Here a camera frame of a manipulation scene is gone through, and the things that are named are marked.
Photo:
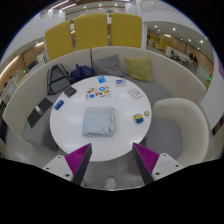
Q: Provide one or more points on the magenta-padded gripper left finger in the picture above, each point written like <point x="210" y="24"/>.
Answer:
<point x="75" y="160"/>

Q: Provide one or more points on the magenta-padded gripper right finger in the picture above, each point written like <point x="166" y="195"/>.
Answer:
<point x="148" y="160"/>

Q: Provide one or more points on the light blue towel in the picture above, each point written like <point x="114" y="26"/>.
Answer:
<point x="99" y="121"/>

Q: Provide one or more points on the yellow and blue toy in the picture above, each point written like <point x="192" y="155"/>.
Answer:
<point x="138" y="118"/>

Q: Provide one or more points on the small tape roll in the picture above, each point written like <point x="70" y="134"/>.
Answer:
<point x="146" y="113"/>

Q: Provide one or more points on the white armchair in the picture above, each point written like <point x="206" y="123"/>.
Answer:
<point x="181" y="126"/>

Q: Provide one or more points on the dark grey laptop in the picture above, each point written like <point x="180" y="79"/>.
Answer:
<point x="39" y="111"/>

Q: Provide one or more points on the white flat box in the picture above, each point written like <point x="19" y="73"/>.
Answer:
<point x="135" y="93"/>

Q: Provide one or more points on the black wallet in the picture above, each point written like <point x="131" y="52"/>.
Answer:
<point x="70" y="91"/>

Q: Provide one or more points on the colourful sticker sheet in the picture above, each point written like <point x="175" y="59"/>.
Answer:
<point x="98" y="92"/>

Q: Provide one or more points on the grey mesh backpack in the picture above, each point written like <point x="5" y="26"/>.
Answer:
<point x="58" y="79"/>

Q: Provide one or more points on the small blue-white box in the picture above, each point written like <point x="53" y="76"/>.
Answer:
<point x="120" y="82"/>

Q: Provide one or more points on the curved beige booth sofa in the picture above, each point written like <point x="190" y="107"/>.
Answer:
<point x="173" y="80"/>

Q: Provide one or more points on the blue card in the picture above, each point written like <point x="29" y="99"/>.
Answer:
<point x="101" y="79"/>

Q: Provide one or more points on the navy patterned bag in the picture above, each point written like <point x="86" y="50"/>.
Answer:
<point x="82" y="72"/>

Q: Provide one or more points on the yellow-green cushion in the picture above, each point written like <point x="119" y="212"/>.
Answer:
<point x="139" y="69"/>

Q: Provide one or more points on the grey cushion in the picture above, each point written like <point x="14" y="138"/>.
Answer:
<point x="107" y="66"/>

